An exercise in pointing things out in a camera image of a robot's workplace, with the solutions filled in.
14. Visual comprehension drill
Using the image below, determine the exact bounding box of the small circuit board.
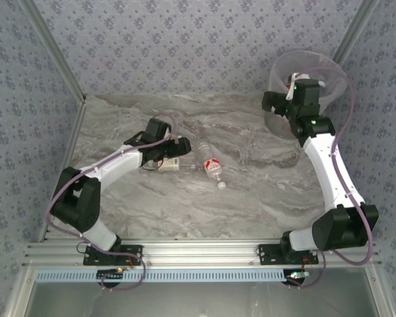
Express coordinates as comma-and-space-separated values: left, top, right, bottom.
96, 269, 125, 282
285, 269, 310, 285

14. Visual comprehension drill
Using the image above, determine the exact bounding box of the clear bottle red-white label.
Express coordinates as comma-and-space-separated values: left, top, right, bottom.
197, 142, 227, 192

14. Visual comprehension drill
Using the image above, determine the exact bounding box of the right small circuit board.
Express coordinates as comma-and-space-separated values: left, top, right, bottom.
285, 269, 310, 285

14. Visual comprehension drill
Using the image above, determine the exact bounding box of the slotted grey cable duct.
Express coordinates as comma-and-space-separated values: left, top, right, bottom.
35, 267, 285, 283

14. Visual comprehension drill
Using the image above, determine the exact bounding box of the aluminium mounting rail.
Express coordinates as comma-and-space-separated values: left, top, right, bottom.
22, 239, 382, 267

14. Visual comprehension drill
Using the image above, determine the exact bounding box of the aluminium frame post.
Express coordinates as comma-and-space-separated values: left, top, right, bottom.
18, 0, 88, 104
332, 0, 382, 65

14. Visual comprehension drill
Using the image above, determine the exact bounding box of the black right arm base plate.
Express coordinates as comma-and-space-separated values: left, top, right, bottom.
257, 243, 319, 266

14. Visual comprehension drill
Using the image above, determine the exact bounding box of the aluminium table side rail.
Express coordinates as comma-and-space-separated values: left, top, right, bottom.
38, 98, 88, 244

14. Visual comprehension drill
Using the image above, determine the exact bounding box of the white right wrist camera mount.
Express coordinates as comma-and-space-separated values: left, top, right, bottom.
285, 72, 310, 100

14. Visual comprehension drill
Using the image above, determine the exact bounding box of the grey metal lower panel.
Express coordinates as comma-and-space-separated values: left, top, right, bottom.
29, 282, 372, 317

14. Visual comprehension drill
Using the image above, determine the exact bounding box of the left small circuit board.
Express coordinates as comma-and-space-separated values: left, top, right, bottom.
96, 269, 125, 282

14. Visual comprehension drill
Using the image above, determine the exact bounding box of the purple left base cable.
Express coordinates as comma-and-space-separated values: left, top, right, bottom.
95, 256, 147, 292

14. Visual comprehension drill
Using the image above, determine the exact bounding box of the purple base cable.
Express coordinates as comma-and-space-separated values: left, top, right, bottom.
288, 249, 324, 290
95, 256, 147, 292

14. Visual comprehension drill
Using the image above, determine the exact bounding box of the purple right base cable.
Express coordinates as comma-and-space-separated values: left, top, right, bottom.
288, 249, 324, 290

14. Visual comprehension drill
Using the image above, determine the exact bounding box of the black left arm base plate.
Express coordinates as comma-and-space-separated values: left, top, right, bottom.
82, 244, 143, 267

